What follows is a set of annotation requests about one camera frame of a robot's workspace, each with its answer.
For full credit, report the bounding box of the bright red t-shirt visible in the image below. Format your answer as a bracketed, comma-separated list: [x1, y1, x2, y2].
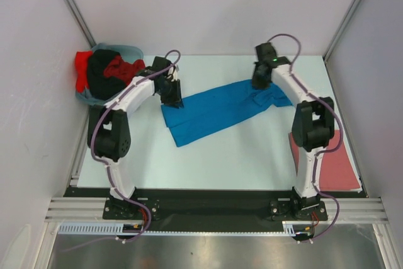
[74, 50, 93, 93]

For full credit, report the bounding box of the aluminium corner post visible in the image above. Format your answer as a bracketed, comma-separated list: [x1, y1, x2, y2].
[323, 0, 382, 62]
[64, 0, 96, 47]

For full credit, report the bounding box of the black t-shirt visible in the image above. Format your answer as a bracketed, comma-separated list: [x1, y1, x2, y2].
[87, 49, 126, 101]

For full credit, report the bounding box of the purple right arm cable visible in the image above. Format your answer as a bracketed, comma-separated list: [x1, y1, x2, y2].
[267, 33, 344, 200]

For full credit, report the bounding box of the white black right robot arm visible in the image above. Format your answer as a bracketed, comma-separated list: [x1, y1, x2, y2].
[252, 42, 334, 219]

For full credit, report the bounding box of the white slotted cable duct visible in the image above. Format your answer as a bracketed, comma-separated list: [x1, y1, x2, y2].
[58, 222, 313, 237]

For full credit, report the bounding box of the grey t-shirt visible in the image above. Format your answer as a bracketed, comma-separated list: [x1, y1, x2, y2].
[76, 88, 111, 106]

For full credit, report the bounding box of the aluminium corner post right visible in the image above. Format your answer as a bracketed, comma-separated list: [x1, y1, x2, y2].
[323, 0, 382, 62]

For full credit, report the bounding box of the blue t-shirt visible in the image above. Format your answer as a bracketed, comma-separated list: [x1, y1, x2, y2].
[161, 80, 292, 147]

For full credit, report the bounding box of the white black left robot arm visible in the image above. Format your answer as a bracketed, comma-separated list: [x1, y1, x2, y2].
[88, 55, 184, 219]

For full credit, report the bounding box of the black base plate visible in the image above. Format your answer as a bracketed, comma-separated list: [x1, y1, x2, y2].
[64, 186, 366, 233]

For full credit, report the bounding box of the aluminium front rail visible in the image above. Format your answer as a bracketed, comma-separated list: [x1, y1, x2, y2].
[45, 197, 389, 224]

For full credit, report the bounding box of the dark red t-shirt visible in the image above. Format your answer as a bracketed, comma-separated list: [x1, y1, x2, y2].
[103, 55, 145, 86]

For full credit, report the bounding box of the grey plastic basket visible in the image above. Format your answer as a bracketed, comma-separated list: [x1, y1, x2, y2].
[74, 42, 145, 108]

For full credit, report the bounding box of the folded pink t-shirt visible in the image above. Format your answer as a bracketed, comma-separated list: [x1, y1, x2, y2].
[288, 129, 361, 192]

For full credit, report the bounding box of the aluminium corner post left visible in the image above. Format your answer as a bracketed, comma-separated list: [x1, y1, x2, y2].
[64, 0, 96, 47]

